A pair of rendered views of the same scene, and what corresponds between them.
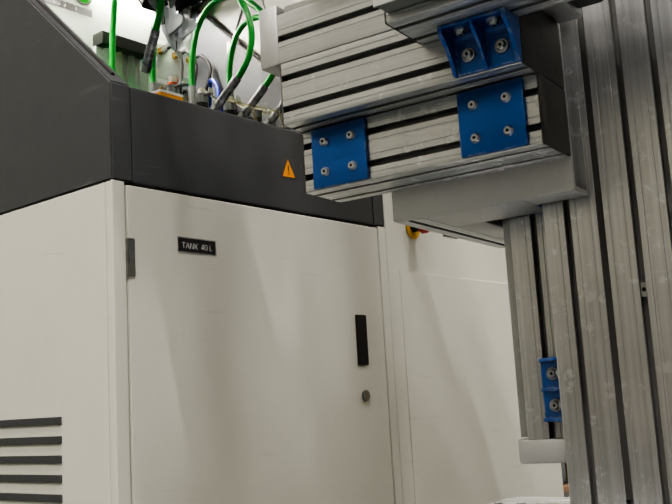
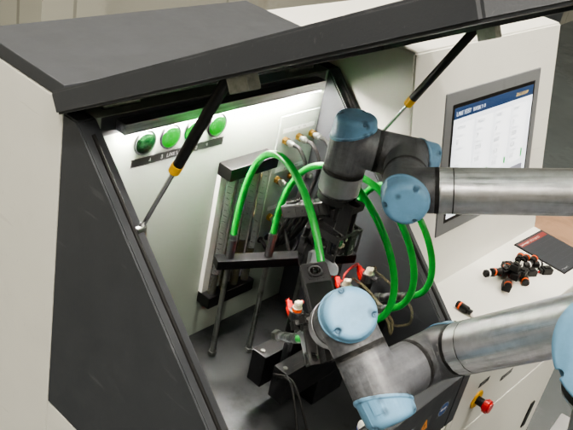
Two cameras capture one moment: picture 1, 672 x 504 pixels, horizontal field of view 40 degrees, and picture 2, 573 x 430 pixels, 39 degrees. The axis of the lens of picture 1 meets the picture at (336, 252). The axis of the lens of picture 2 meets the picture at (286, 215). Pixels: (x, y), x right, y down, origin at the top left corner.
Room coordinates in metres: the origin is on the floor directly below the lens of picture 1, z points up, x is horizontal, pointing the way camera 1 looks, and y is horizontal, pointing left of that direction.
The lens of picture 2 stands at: (0.54, 0.44, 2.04)
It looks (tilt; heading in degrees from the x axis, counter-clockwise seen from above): 30 degrees down; 357
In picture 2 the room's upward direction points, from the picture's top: 12 degrees clockwise
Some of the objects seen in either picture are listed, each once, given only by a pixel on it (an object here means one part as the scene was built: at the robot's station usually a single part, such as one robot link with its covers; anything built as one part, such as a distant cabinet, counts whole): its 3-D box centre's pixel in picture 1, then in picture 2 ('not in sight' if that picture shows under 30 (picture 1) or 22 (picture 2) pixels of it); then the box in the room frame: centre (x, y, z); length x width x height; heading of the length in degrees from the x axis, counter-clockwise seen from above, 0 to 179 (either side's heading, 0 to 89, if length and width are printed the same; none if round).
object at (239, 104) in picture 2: not in sight; (232, 102); (2.01, 0.52, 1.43); 0.54 x 0.03 x 0.02; 140
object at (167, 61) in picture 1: (177, 91); (292, 176); (2.19, 0.37, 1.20); 0.13 x 0.03 x 0.31; 140
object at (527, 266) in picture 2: not in sight; (519, 268); (2.31, -0.27, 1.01); 0.23 x 0.11 x 0.06; 140
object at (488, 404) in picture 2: (419, 226); (483, 403); (2.01, -0.19, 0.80); 0.05 x 0.04 x 0.05; 140
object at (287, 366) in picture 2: not in sight; (316, 357); (1.93, 0.24, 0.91); 0.34 x 0.10 x 0.15; 140
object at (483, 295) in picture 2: not in sight; (507, 286); (2.28, -0.24, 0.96); 0.70 x 0.22 x 0.03; 140
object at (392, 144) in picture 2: not in sight; (406, 161); (1.80, 0.20, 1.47); 0.11 x 0.11 x 0.08; 85
